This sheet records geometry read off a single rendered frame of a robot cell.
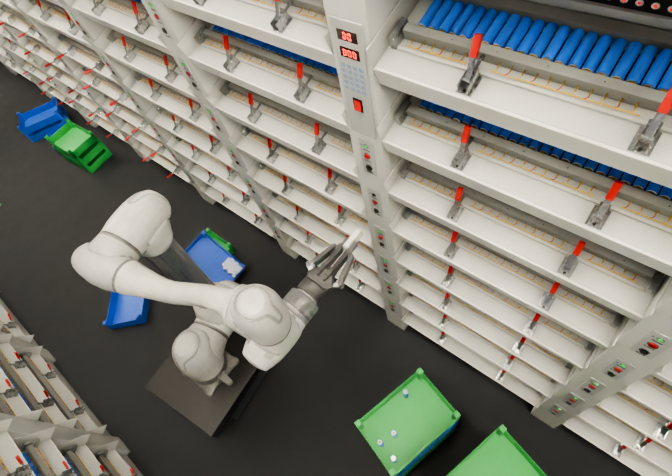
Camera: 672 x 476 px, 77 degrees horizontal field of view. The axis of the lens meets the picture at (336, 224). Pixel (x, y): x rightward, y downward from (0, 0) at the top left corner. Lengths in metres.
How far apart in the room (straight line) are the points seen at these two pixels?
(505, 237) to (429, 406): 0.83
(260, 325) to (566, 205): 0.63
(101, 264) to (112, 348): 1.30
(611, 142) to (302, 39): 0.59
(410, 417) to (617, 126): 1.23
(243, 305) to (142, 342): 1.64
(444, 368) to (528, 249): 1.11
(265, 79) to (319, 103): 0.19
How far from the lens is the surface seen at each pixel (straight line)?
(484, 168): 0.91
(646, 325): 1.06
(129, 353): 2.52
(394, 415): 1.68
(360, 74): 0.87
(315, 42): 0.94
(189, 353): 1.73
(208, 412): 1.93
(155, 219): 1.39
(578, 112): 0.75
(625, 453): 1.98
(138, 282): 1.27
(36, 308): 3.03
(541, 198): 0.88
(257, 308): 0.89
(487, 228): 1.05
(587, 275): 1.04
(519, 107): 0.75
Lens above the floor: 1.98
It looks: 56 degrees down
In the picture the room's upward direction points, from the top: 18 degrees counter-clockwise
